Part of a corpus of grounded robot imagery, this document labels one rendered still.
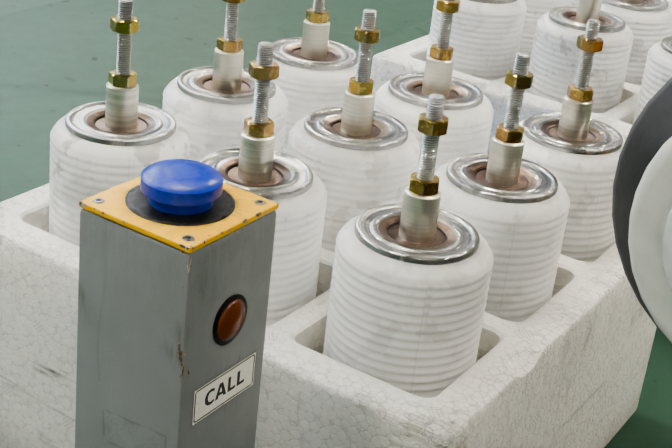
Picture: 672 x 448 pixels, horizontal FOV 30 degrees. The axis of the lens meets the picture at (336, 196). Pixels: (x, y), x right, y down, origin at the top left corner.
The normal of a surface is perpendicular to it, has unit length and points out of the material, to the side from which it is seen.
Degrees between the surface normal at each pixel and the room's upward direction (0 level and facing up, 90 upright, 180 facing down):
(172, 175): 0
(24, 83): 0
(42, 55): 0
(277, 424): 90
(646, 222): 90
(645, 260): 90
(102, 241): 90
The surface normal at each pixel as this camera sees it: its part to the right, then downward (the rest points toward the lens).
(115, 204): 0.11, -0.91
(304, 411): -0.55, 0.29
